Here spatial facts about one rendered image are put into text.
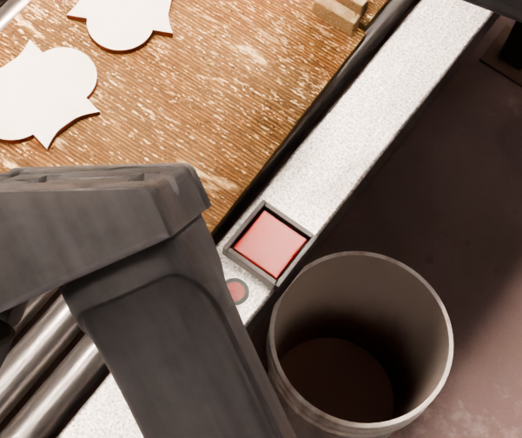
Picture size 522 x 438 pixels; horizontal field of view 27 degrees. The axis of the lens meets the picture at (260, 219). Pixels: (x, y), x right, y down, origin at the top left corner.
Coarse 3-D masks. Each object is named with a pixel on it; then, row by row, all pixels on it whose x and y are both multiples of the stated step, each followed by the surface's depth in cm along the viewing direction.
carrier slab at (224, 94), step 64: (64, 0) 130; (192, 0) 132; (256, 0) 133; (0, 64) 126; (128, 64) 127; (192, 64) 128; (256, 64) 129; (320, 64) 129; (128, 128) 124; (192, 128) 124; (256, 128) 125
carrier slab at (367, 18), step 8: (368, 0) 134; (376, 0) 134; (384, 0) 134; (368, 8) 134; (376, 8) 134; (384, 8) 135; (368, 16) 133; (376, 16) 134; (360, 24) 133; (368, 24) 133
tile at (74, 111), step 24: (24, 48) 126; (0, 72) 124; (24, 72) 125; (48, 72) 125; (72, 72) 125; (0, 96) 123; (24, 96) 123; (48, 96) 124; (72, 96) 124; (0, 120) 122; (24, 120) 122; (48, 120) 122; (72, 120) 123; (48, 144) 121
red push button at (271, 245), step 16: (256, 224) 121; (272, 224) 121; (240, 240) 120; (256, 240) 120; (272, 240) 120; (288, 240) 120; (304, 240) 120; (256, 256) 119; (272, 256) 119; (288, 256) 119; (272, 272) 118
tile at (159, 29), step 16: (80, 0) 129; (96, 0) 130; (112, 0) 130; (128, 0) 130; (144, 0) 130; (160, 0) 130; (80, 16) 129; (96, 16) 129; (112, 16) 129; (128, 16) 129; (144, 16) 129; (160, 16) 129; (96, 32) 128; (112, 32) 128; (128, 32) 128; (144, 32) 128; (160, 32) 129; (112, 48) 127; (128, 48) 127
